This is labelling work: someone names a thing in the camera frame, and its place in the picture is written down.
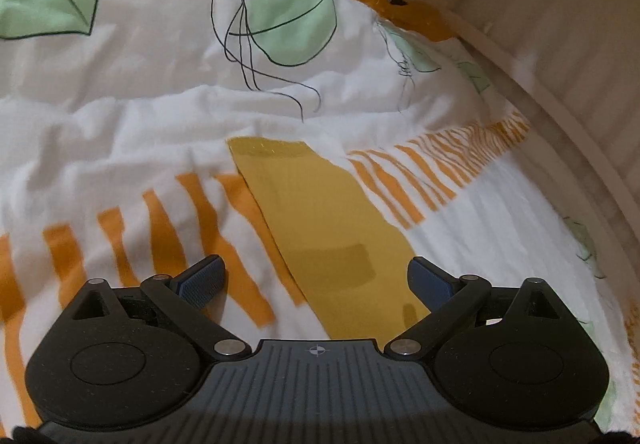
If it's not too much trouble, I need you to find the white leaf-print blanket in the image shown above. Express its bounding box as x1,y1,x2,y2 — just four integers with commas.
0,0,632,431

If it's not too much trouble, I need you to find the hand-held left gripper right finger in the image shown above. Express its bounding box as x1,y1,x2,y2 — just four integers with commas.
384,255,569,358

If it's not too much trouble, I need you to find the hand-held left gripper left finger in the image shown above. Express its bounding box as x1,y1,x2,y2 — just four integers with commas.
74,255,249,358

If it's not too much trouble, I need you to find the light wooden bed frame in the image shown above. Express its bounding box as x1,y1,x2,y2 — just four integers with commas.
280,0,640,320

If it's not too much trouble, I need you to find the mustard yellow knit garment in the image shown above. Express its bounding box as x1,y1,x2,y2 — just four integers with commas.
227,136,432,341

